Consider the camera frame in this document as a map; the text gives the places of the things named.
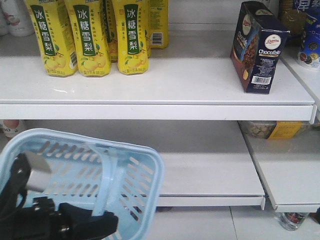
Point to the white peach drink bottle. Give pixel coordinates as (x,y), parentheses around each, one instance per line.
(17,15)

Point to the chocolate cookie box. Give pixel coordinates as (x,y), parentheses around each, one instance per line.
(258,42)

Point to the yellow pear drink bottle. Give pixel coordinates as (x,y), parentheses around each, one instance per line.
(54,36)
(131,26)
(88,24)

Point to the light blue plastic basket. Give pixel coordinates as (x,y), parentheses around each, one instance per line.
(94,174)

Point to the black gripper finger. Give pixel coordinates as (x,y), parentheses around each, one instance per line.
(83,226)
(72,210)

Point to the clear nut container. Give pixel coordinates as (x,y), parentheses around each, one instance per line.
(274,130)

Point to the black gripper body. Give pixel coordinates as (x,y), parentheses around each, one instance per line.
(38,222)

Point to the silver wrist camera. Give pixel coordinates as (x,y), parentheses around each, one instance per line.
(40,172)

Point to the blue white snack tub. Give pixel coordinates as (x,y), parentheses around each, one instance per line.
(309,51)

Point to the white drinks shelf unit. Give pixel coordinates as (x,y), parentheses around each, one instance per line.
(186,106)

